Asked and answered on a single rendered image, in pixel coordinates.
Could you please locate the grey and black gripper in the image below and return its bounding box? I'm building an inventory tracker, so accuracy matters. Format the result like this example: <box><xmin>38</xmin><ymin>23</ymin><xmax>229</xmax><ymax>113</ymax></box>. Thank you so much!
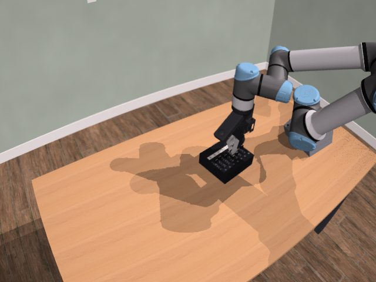
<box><xmin>226</xmin><ymin>104</ymin><xmax>256</xmax><ymax>155</ymax></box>

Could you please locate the black lighting desk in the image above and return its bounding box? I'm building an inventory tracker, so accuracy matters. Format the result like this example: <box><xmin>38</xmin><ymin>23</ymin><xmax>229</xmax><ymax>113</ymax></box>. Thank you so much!
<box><xmin>199</xmin><ymin>141</ymin><xmax>254</xmax><ymax>184</ymax></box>

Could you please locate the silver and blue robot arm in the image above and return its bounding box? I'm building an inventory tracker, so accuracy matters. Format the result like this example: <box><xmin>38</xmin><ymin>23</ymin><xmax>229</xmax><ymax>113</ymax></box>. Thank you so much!
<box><xmin>214</xmin><ymin>42</ymin><xmax>376</xmax><ymax>152</ymax></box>

